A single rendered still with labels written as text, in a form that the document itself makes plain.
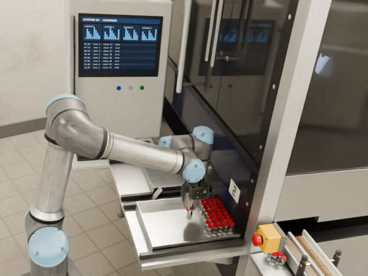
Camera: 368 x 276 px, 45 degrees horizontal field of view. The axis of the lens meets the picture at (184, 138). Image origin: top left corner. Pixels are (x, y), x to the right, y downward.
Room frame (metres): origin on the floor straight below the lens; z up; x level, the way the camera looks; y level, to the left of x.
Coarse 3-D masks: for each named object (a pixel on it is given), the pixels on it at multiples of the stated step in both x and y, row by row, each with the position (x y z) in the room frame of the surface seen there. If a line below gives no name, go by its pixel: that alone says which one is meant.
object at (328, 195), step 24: (216, 120) 1.66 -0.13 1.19; (240, 144) 1.45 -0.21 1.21; (360, 168) 1.38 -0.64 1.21; (288, 192) 1.27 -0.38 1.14; (312, 192) 1.31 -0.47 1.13; (336, 192) 1.35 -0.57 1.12; (360, 192) 1.39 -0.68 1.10; (288, 216) 1.28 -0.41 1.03; (312, 216) 1.32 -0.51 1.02; (336, 216) 1.36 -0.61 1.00
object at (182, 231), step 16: (144, 208) 1.42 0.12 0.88; (160, 208) 1.43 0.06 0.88; (176, 208) 1.44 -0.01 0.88; (144, 224) 1.28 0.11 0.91; (160, 224) 1.33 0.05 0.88; (176, 224) 1.34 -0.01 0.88; (192, 224) 1.36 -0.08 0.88; (160, 240) 1.24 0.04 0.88; (176, 240) 1.25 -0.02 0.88; (192, 240) 1.22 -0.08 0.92; (208, 240) 1.24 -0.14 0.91; (224, 240) 1.27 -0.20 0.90
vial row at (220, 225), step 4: (204, 200) 1.46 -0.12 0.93; (208, 200) 1.46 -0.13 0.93; (208, 204) 1.43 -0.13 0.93; (208, 208) 1.42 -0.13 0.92; (212, 208) 1.42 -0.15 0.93; (212, 212) 1.38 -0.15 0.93; (212, 216) 1.38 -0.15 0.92; (216, 216) 1.36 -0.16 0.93; (216, 220) 1.35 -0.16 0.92; (220, 220) 1.34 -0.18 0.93; (220, 224) 1.32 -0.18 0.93; (220, 228) 1.31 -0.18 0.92; (220, 232) 1.31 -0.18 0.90
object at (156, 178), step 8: (144, 168) 1.67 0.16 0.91; (208, 168) 1.78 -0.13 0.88; (152, 176) 1.65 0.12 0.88; (160, 176) 1.66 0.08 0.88; (168, 176) 1.67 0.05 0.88; (176, 176) 1.67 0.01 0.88; (208, 176) 1.71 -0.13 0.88; (216, 176) 1.72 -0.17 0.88; (152, 184) 1.54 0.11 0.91; (160, 184) 1.60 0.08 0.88; (168, 184) 1.61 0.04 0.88; (176, 184) 1.61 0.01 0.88; (208, 184) 1.61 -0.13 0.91; (216, 184) 1.62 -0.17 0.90
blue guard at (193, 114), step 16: (176, 80) 2.17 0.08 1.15; (176, 96) 2.14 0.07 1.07; (192, 96) 1.94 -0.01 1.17; (192, 112) 1.91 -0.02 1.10; (192, 128) 1.89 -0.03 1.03; (224, 144) 1.56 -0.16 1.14; (224, 160) 1.54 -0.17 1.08; (240, 160) 1.42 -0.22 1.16; (224, 176) 1.51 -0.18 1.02; (240, 176) 1.40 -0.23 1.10; (240, 192) 1.38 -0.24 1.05
